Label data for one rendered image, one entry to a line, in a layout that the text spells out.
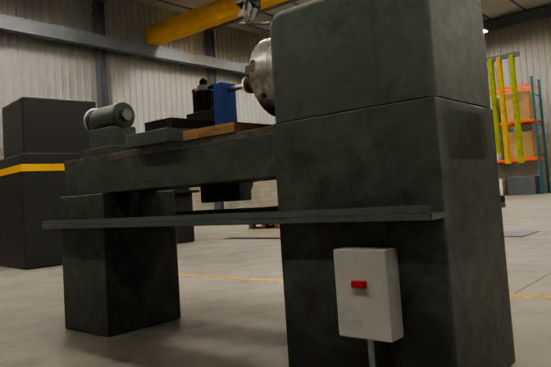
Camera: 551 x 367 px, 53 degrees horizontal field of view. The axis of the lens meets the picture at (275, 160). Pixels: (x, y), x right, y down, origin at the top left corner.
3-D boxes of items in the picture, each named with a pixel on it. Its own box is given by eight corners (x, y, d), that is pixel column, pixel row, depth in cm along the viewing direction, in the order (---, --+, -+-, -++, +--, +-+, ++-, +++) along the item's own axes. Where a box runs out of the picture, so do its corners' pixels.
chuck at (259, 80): (321, 112, 229) (311, 36, 228) (272, 115, 205) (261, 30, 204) (304, 115, 235) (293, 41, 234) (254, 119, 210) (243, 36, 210)
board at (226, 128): (293, 135, 239) (292, 126, 239) (234, 132, 212) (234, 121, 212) (242, 143, 258) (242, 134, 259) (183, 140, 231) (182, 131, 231)
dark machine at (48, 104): (130, 255, 670) (123, 96, 682) (25, 269, 589) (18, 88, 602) (72, 251, 805) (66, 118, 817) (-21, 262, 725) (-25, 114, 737)
